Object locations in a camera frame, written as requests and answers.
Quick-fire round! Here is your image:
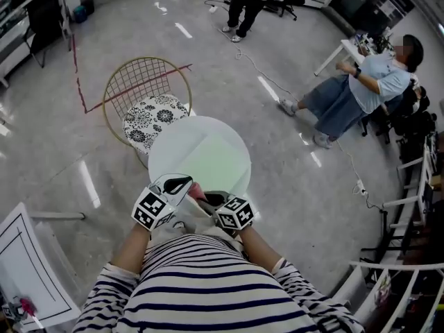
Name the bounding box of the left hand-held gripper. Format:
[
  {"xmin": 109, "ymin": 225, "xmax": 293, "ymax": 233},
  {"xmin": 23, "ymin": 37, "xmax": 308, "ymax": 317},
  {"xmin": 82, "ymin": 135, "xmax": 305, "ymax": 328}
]
[{"xmin": 130, "ymin": 173, "xmax": 194, "ymax": 233}]

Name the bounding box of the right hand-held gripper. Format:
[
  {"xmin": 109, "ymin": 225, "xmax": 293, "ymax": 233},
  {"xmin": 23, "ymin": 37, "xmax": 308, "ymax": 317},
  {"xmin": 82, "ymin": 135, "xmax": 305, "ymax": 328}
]
[{"xmin": 198, "ymin": 191, "xmax": 255, "ymax": 239}]

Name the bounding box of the pink small object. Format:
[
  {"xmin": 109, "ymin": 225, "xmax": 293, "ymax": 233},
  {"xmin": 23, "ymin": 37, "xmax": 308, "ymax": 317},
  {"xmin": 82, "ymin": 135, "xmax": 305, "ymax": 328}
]
[{"xmin": 189, "ymin": 182, "xmax": 208, "ymax": 203}]

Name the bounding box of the person's right forearm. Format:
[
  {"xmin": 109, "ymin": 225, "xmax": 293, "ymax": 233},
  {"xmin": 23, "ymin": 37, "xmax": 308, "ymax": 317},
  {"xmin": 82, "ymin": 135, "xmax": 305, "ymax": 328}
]
[{"xmin": 239, "ymin": 225, "xmax": 284, "ymax": 274}]

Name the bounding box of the person's left forearm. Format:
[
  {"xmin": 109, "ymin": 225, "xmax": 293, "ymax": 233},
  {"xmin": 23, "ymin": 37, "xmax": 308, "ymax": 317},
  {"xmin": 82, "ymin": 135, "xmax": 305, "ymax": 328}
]
[{"xmin": 110, "ymin": 225, "xmax": 154, "ymax": 280}]

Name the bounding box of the floral seat cushion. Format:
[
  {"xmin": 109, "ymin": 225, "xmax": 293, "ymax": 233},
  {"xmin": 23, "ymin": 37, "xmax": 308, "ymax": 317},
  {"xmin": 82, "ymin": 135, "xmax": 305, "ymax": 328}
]
[{"xmin": 122, "ymin": 94, "xmax": 190, "ymax": 155}]

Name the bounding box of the striped long-sleeve shirt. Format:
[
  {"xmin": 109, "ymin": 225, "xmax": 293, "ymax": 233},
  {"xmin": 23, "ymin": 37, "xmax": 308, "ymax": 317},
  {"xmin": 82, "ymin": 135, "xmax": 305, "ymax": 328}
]
[{"xmin": 72, "ymin": 232, "xmax": 366, "ymax": 333}]

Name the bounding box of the red floor tape line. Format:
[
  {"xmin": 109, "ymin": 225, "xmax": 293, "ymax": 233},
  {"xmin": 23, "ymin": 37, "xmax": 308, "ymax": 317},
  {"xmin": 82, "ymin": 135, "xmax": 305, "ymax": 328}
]
[{"xmin": 71, "ymin": 33, "xmax": 194, "ymax": 114}]

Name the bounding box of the white power strip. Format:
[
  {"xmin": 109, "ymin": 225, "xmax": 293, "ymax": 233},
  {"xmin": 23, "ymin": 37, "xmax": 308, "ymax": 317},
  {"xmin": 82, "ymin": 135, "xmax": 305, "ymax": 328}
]
[{"xmin": 351, "ymin": 179, "xmax": 369, "ymax": 197}]

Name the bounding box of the white side table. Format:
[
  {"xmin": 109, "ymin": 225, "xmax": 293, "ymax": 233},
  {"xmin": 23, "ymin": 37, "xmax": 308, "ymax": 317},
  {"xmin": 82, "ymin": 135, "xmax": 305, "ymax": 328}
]
[{"xmin": 0, "ymin": 202, "xmax": 86, "ymax": 330}]

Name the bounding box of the magenta object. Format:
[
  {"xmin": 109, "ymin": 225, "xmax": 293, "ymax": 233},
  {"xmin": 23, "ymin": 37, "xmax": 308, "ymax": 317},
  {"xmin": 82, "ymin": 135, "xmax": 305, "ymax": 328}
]
[{"xmin": 19, "ymin": 297, "xmax": 38, "ymax": 316}]

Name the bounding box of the white work desk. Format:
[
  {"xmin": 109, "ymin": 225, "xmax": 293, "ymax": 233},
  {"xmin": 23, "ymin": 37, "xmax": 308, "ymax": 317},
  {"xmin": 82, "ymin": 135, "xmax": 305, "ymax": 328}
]
[{"xmin": 313, "ymin": 37, "xmax": 369, "ymax": 78}]

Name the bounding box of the white metal storage rack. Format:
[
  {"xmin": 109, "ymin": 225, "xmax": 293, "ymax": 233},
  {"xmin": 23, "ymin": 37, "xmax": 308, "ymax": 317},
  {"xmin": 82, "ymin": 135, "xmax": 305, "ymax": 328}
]
[{"xmin": 0, "ymin": 0, "xmax": 71, "ymax": 83}]

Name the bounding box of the gold wire chair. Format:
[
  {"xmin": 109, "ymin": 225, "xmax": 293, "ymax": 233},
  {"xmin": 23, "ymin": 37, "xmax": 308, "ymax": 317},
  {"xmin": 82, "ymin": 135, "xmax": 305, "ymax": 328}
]
[{"xmin": 102, "ymin": 56, "xmax": 193, "ymax": 170}]

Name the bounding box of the white floor cable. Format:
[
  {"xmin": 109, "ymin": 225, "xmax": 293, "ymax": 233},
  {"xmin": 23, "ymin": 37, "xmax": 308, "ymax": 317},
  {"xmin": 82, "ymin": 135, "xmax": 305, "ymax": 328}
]
[{"xmin": 207, "ymin": 0, "xmax": 366, "ymax": 187}]

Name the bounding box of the white frame shelf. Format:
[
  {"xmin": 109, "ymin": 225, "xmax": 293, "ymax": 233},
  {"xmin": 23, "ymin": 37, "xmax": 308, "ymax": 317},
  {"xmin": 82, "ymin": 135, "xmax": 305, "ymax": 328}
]
[{"xmin": 348, "ymin": 137, "xmax": 444, "ymax": 333}]

